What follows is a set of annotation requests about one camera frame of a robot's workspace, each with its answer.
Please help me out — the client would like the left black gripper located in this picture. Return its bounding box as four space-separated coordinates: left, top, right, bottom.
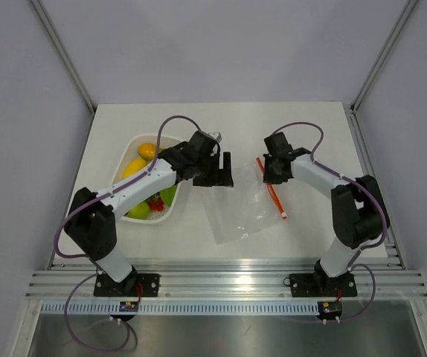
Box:
193 152 233 187

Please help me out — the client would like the clear zip top bag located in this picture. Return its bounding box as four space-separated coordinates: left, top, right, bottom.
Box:
202 159 288 245

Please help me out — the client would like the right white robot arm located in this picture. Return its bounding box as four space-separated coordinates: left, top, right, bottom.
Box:
263 131 390 295

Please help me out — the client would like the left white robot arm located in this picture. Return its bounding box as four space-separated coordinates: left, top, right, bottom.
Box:
62 130 234 296

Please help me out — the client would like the orange green mango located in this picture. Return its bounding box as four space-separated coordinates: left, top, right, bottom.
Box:
138 143 157 161

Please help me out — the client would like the red strawberry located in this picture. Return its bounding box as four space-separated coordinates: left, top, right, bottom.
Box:
148 197 164 212

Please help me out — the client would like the white perforated fruit basket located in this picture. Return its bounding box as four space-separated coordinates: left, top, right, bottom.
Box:
105 133 182 225

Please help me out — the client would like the green apple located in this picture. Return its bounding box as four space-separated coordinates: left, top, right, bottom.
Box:
126 202 150 220

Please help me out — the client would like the right controller board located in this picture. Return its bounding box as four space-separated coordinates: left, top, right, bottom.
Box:
317 300 343 323

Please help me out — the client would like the controller board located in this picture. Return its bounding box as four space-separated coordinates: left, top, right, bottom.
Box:
119 301 139 313
317 300 343 323

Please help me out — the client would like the left controller board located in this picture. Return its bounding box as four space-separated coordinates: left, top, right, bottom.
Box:
119 301 139 313

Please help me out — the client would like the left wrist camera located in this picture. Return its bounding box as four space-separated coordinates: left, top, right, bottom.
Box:
208 132 222 144

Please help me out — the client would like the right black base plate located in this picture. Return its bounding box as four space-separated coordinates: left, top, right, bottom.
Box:
288 273 358 298

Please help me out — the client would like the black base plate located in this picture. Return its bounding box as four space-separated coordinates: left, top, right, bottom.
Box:
288 273 358 298
93 273 161 298

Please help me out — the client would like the right side aluminium rail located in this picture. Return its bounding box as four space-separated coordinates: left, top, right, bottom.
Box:
347 106 408 271

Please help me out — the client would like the aluminium rail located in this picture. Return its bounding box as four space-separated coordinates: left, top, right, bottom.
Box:
25 257 427 300
347 106 408 271

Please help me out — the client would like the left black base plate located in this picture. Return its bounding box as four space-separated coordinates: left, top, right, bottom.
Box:
93 273 161 298

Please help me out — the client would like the aluminium front rail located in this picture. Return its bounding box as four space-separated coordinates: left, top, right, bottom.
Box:
25 257 427 300

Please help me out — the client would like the right aluminium frame post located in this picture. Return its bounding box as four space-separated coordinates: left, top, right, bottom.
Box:
350 0 421 115

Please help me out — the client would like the aluminium frame post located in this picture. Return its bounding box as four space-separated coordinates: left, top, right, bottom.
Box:
350 0 421 115
28 0 97 118

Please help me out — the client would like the white slotted cable duct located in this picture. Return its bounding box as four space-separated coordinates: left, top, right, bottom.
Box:
41 300 318 316

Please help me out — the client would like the left aluminium frame post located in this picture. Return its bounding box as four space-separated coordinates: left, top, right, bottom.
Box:
28 0 97 118

